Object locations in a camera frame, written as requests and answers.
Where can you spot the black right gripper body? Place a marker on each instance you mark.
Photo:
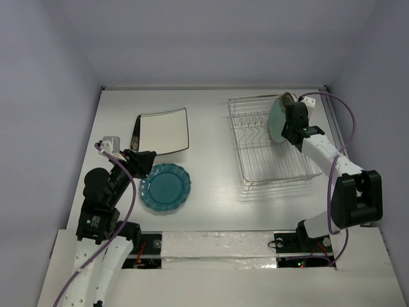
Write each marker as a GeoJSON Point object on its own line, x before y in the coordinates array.
{"type": "Point", "coordinates": [294, 112]}

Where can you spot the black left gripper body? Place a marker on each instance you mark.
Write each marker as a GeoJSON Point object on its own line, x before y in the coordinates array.
{"type": "Point", "coordinates": [132, 164]}

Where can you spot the pale green flower plate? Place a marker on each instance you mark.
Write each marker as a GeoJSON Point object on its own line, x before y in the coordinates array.
{"type": "Point", "coordinates": [277, 120]}

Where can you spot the black floral rectangular plate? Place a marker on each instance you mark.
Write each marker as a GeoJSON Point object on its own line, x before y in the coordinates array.
{"type": "Point", "coordinates": [134, 142]}

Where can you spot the white petal pattern bowl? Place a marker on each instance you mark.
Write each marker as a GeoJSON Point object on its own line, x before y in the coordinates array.
{"type": "Point", "coordinates": [288, 98]}

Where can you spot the cream square plate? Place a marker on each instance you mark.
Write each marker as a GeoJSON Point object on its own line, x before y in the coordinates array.
{"type": "Point", "coordinates": [165, 132]}

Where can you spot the teal scalloped round plate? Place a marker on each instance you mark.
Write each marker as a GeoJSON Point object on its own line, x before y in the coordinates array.
{"type": "Point", "coordinates": [166, 188]}

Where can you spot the metal wire dish rack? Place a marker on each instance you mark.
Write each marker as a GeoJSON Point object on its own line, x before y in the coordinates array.
{"type": "Point", "coordinates": [263, 161]}

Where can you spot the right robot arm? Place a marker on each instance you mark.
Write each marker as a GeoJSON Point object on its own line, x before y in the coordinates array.
{"type": "Point", "coordinates": [354, 195]}

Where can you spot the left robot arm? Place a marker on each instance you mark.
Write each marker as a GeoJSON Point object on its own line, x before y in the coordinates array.
{"type": "Point", "coordinates": [103, 239]}

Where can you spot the silver foil tape strip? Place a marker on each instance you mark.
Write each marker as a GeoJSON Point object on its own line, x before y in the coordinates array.
{"type": "Point", "coordinates": [217, 250]}

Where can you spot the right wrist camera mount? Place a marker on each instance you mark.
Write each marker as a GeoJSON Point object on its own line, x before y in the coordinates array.
{"type": "Point", "coordinates": [308, 101]}

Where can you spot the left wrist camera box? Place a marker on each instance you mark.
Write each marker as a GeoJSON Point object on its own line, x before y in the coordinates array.
{"type": "Point", "coordinates": [110, 144]}

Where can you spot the metal side rail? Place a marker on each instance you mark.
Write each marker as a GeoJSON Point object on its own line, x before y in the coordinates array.
{"type": "Point", "coordinates": [333, 124]}

